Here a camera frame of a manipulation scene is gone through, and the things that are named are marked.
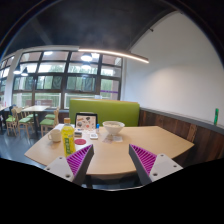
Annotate yellow drink bottle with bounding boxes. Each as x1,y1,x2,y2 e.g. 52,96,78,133
60,117,76,158

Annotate small green bottle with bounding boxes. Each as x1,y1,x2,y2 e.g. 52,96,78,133
213,107,220,127

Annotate white bowl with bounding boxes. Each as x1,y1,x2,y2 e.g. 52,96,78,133
102,120,126,136

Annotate light wooden dining table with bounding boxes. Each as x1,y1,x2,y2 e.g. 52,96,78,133
21,105,51,138

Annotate long curved ceiling light strip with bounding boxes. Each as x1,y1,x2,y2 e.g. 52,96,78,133
77,47,150,64

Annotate group of green-seated wooden chairs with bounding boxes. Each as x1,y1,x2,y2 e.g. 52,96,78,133
4,106,61,138

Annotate white ceramic mug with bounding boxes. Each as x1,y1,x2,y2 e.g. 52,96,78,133
47,128,62,144

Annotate dark-framed window wall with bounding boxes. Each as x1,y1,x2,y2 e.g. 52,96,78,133
0,49,124,109

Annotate black-framed tablet with stickers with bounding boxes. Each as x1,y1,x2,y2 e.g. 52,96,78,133
73,112,99,132

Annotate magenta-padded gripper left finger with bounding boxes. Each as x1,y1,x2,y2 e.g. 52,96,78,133
43,143,95,187

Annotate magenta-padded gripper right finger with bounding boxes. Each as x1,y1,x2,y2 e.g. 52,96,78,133
128,143,184,187

